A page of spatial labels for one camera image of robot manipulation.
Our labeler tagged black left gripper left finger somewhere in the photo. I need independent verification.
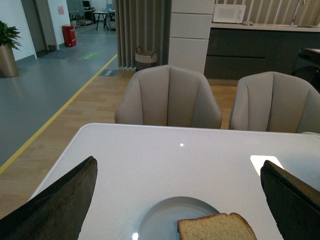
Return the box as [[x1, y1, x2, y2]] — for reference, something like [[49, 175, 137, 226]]
[[0, 156, 98, 240]]

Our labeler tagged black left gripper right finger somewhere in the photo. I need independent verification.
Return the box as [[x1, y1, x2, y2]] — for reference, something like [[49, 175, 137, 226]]
[[260, 160, 320, 240]]

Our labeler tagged brown-crusted bread slice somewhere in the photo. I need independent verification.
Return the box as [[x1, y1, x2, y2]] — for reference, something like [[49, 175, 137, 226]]
[[177, 212, 257, 240]]

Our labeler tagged light blue round plate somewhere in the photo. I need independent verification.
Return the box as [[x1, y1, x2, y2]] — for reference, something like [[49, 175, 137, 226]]
[[132, 196, 219, 240]]

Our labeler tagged beige chair on right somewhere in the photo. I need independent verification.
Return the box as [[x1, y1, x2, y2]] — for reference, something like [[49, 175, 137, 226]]
[[228, 71, 320, 134]]

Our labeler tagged beige chair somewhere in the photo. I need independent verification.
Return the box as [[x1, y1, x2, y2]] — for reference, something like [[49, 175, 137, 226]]
[[228, 71, 320, 134], [114, 65, 222, 129]]

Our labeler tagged dark washing machine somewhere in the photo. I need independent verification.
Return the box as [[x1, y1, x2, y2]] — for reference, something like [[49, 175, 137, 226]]
[[292, 48, 320, 92]]

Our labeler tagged gold plant pot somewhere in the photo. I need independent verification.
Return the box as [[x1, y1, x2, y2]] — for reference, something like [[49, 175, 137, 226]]
[[0, 45, 18, 78]]

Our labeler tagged beige chair on left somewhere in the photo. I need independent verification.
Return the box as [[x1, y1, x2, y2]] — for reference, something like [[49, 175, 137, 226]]
[[114, 65, 222, 129]]

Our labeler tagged dark kitchen counter cabinet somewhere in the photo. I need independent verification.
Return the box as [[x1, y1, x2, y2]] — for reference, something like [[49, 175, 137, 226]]
[[204, 26, 320, 80]]

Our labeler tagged red bin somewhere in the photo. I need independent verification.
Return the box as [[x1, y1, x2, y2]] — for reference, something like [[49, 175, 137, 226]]
[[62, 24, 77, 47]]

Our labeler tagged green potted plant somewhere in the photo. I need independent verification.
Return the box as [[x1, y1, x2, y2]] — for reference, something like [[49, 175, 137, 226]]
[[0, 20, 22, 50]]

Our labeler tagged chrome kitchen faucet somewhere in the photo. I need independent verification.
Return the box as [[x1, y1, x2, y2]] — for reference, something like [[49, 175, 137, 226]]
[[291, 0, 306, 26]]

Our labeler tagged distant black-legged desk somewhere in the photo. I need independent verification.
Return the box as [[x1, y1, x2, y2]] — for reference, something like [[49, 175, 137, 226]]
[[93, 10, 116, 31]]

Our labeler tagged white microwave oven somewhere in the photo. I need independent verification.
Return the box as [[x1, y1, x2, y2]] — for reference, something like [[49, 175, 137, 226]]
[[212, 4, 246, 24]]

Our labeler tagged beige slatted curtain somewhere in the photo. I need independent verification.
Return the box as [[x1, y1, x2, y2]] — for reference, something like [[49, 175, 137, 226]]
[[114, 0, 172, 68]]

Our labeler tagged white drawer column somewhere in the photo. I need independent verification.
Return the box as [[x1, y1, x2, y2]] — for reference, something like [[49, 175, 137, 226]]
[[168, 0, 214, 74]]

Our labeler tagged woven basket with handles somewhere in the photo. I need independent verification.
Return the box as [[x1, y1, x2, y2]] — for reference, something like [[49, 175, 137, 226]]
[[135, 46, 158, 71]]

